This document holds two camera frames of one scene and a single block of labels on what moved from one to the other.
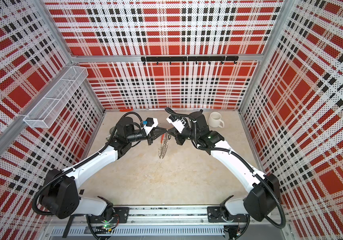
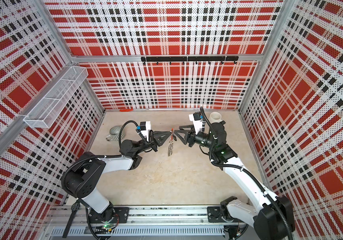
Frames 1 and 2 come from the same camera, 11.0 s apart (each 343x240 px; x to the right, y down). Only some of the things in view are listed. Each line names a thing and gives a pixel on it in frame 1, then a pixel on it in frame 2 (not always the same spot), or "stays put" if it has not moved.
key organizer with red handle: [162, 150] to [171, 143]
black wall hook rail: [196, 59] stays put
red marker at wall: [126, 110] stays put
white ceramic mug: [214, 120] stays put
